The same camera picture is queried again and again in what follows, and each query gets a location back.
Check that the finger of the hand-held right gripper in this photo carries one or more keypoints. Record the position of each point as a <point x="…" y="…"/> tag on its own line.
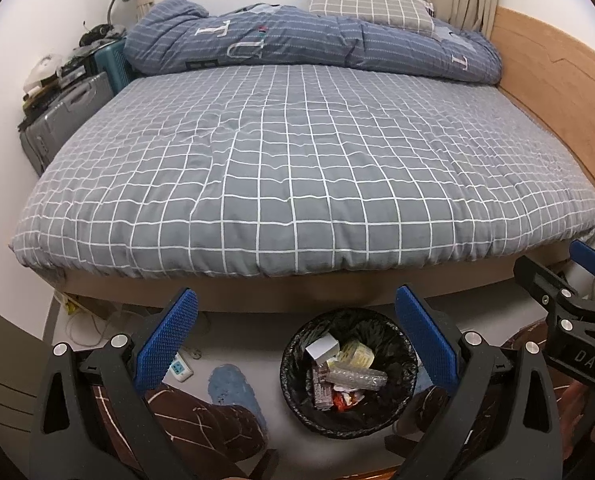
<point x="592" y="257"/>
<point x="542" y="282"/>

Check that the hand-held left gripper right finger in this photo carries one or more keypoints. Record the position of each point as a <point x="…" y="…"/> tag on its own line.
<point x="427" y="335"/>

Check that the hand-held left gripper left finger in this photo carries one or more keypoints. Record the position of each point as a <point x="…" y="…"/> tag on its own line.
<point x="170" y="335"/>

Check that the yellow paper cup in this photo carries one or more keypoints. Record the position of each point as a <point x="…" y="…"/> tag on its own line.
<point x="355" y="355"/>

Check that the clear plastic wrap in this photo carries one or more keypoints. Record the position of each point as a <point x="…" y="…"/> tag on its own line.
<point x="357" y="377"/>

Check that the black lined trash bin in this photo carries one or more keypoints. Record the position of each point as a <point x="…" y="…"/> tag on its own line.
<point x="377" y="420"/>

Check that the white cardboard box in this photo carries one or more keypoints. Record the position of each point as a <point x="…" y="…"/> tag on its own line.
<point x="322" y="347"/>

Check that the black printed packet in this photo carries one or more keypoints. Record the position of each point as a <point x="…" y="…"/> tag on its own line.
<point x="321" y="385"/>

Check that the person's right hand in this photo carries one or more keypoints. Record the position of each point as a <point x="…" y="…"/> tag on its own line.
<point x="575" y="415"/>

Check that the white power strip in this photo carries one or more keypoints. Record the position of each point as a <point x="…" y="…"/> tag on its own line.
<point x="181" y="369"/>

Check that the brown cardboard piece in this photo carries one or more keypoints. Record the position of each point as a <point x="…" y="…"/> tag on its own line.
<point x="94" y="310"/>

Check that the blue fluffy slipper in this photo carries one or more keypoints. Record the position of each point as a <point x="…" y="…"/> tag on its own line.
<point x="232" y="390"/>

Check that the person's left leg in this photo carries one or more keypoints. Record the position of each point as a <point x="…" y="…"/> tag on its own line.
<point x="202" y="425"/>

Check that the grey cabinet panel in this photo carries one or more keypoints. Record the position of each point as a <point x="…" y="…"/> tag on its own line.
<point x="2" y="390"/>

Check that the wooden headboard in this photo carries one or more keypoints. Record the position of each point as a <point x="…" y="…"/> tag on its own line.
<point x="552" y="85"/>

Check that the grey checked bed sheet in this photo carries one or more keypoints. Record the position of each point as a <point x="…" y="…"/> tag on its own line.
<point x="302" y="170"/>

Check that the grey suitcase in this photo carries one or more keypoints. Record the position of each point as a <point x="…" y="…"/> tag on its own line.
<point x="67" y="115"/>

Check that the white rounded item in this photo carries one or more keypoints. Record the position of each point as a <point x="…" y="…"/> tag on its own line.
<point x="44" y="67"/>

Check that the black items pile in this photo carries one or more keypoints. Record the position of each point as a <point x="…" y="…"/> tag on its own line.
<point x="102" y="35"/>

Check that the blue printed quilt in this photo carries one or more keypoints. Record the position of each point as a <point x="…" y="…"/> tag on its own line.
<point x="302" y="40"/>

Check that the grey checked pillow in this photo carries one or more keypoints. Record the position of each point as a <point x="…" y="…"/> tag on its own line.
<point x="372" y="5"/>

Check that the wooden bed frame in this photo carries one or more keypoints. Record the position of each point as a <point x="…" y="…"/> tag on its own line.
<point x="302" y="295"/>

